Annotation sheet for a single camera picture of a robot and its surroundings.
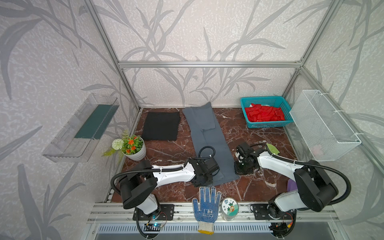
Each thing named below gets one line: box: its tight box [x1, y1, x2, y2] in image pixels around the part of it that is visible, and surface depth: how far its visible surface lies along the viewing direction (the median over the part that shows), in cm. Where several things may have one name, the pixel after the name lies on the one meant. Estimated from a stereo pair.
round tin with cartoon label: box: [220, 197, 239, 221], surface depth 69 cm
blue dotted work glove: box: [192, 186, 222, 235], surface depth 76 cm
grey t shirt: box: [182, 102, 241, 187], surface depth 107 cm
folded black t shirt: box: [142, 111, 180, 141], surface depth 110 cm
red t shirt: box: [245, 103, 286, 122], surface depth 110 cm
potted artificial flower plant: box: [101, 129, 147, 161], surface depth 85 cm
